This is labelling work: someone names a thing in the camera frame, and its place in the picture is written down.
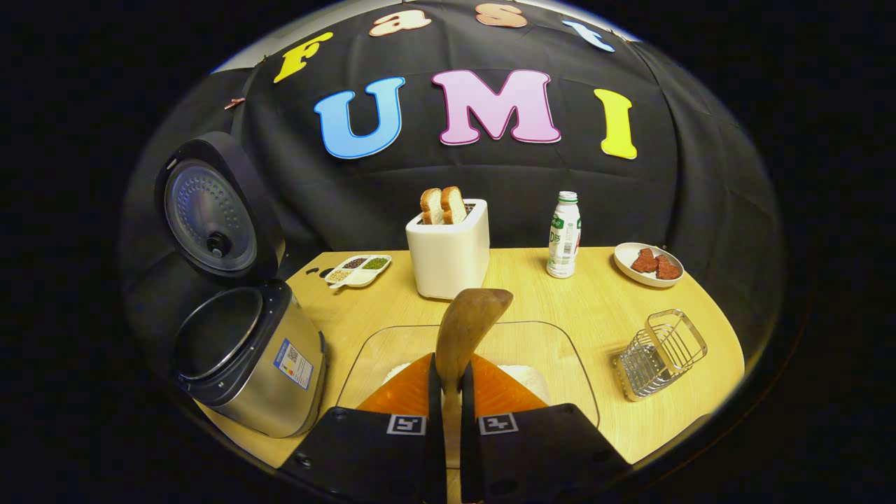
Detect black backdrop cloth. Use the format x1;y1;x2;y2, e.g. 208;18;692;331
119;0;781;330

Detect wooden spoon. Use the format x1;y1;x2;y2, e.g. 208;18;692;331
435;288;514;504

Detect metal wire chopstick holder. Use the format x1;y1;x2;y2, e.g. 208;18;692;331
612;309;708;402

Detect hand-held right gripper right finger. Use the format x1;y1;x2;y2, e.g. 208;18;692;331
460;352;631;504

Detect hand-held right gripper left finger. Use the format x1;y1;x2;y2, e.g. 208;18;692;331
280;352;447;504

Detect white drink bottle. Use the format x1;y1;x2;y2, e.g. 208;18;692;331
546;191;582;279

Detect clear glass container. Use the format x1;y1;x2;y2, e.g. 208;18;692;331
336;321;601;429

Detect white divided grain dish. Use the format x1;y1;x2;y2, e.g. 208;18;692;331
325;254;393;289

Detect dark blue rice cooker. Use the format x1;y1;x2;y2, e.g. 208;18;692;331
154;132;328;439

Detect white round plate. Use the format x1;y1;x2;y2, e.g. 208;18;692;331
614;242;685;288

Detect white toaster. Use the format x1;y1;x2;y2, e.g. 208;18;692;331
406;198;491;300

